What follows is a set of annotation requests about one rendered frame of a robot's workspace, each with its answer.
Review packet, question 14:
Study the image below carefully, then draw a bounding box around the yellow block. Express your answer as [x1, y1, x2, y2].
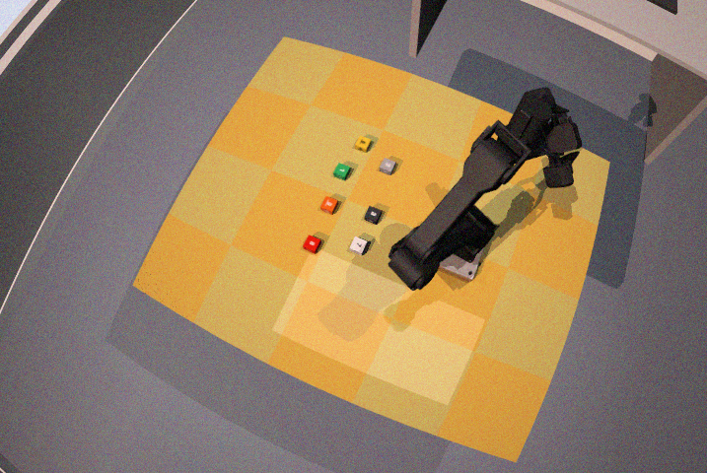
[355, 135, 371, 153]

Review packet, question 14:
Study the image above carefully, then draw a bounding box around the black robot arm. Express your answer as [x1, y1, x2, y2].
[389, 94, 582, 291]

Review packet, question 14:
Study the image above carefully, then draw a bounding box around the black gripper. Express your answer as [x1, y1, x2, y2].
[524, 87, 580, 188]

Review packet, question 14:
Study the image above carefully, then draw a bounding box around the green block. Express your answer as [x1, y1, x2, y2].
[333, 163, 351, 181]

